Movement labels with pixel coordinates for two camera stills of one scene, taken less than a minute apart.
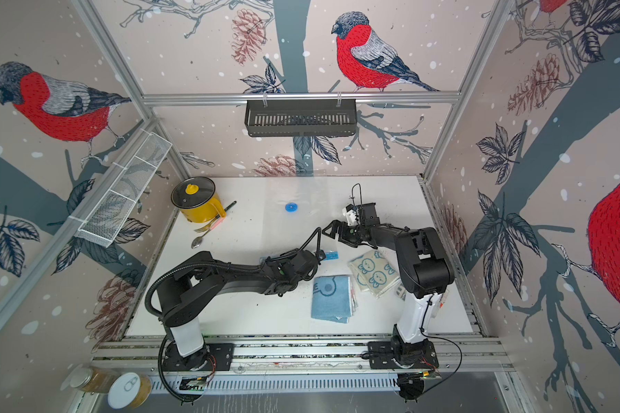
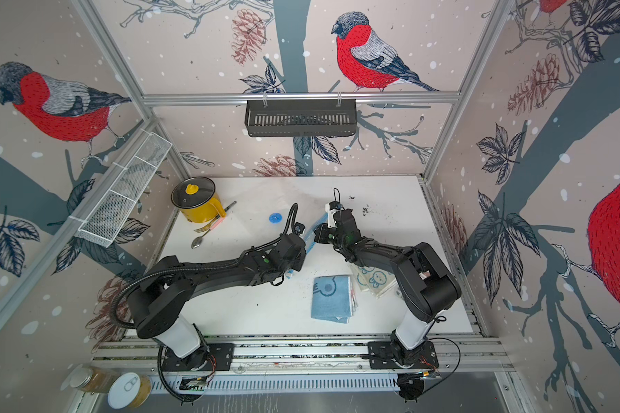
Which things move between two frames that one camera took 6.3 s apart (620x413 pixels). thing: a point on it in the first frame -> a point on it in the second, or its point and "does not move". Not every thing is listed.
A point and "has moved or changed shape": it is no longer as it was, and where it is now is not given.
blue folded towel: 333,298 does not move
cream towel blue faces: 375,272 does not move
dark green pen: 229,206 does not move
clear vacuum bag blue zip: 295,212 has moved or changed shape
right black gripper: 344,235 -> 322,235
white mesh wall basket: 109,217 does not move
